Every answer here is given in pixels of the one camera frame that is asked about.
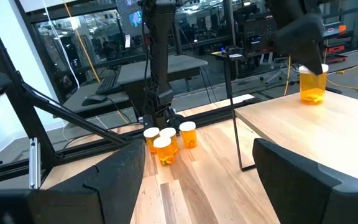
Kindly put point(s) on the orange medicine bottle white cap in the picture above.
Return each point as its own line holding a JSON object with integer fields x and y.
{"x": 312, "y": 90}
{"x": 149, "y": 141}
{"x": 171, "y": 137}
{"x": 188, "y": 137}
{"x": 164, "y": 154}

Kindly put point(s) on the silver metal bracket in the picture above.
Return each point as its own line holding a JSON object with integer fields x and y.
{"x": 34, "y": 163}

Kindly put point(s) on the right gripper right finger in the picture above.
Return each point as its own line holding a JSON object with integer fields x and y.
{"x": 306, "y": 199}

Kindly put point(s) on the black side table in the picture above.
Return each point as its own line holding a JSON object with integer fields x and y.
{"x": 227, "y": 81}

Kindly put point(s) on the wooden shelf with black legs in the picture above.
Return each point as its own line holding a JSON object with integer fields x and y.
{"x": 322, "y": 130}

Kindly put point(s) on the orange red tool cart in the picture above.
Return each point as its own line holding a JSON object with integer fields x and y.
{"x": 336, "y": 49}

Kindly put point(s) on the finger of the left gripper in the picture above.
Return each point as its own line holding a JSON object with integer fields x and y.
{"x": 303, "y": 40}

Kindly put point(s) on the blue lit monitor screen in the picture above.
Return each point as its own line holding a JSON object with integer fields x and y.
{"x": 135, "y": 18}

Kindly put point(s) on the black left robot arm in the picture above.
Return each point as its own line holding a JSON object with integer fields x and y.
{"x": 163, "y": 62}

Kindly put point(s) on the black computer mouse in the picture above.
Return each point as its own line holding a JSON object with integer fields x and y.
{"x": 94, "y": 99}

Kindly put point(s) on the black perforated cabinet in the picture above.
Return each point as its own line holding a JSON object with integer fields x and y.
{"x": 258, "y": 35}

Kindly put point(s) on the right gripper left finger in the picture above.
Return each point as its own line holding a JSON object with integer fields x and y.
{"x": 104, "y": 199}

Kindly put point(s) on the white paper sign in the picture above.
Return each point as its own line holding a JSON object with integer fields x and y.
{"x": 127, "y": 41}

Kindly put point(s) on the black keyboard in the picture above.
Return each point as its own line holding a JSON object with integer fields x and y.
{"x": 107, "y": 84}

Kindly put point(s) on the dark keyboard desk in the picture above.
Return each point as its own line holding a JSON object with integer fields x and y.
{"x": 117, "y": 99}

